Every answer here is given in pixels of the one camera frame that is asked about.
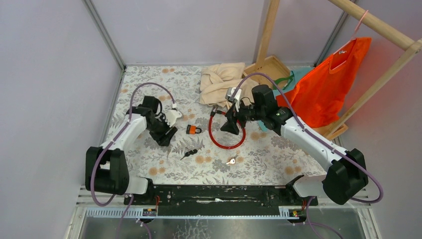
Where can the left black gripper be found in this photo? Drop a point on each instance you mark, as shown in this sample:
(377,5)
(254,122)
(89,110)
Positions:
(162,139)

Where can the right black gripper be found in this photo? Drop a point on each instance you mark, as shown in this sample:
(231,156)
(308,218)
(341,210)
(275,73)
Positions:
(232,116)

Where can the red cable lock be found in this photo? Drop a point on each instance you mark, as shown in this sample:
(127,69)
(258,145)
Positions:
(221,141)

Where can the small black key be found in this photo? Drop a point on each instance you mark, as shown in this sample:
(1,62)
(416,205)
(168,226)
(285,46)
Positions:
(189,153)

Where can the silver key pair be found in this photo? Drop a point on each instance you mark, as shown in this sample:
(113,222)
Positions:
(232,160)

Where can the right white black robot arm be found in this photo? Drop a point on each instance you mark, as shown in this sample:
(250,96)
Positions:
(344,176)

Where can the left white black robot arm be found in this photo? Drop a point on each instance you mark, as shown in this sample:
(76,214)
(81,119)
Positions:
(106,167)

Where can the floral patterned mat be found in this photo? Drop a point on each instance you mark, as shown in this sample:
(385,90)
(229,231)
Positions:
(264,158)

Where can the beige crumpled cloth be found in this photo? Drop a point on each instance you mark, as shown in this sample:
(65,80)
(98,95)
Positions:
(216,80)

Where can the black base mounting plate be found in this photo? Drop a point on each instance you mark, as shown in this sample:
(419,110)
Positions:
(219,200)

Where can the wooden clothes rack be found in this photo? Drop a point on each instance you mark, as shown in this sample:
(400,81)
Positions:
(274,67)

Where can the green clothes hanger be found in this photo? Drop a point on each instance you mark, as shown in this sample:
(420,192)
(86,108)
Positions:
(284,83)

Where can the teal t-shirt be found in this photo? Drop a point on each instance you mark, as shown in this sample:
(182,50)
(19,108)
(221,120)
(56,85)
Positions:
(296,74)

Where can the orange t-shirt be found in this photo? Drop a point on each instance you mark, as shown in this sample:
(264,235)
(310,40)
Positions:
(319,96)

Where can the pink clothes hanger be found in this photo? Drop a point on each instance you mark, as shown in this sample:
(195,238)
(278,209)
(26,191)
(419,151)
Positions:
(352,36)

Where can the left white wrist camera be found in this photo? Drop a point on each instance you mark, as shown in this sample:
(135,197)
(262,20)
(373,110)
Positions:
(172,115)

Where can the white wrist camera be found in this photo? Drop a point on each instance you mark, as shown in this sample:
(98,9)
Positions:
(233,95)
(172,115)

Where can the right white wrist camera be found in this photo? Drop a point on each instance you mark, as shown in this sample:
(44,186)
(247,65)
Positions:
(233,95)

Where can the right aluminium frame rail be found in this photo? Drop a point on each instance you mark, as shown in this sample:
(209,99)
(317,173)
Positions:
(332,37)

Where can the aluminium frame rail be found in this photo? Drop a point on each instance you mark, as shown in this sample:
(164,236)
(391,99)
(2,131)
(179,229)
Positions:
(332,37)
(97,20)

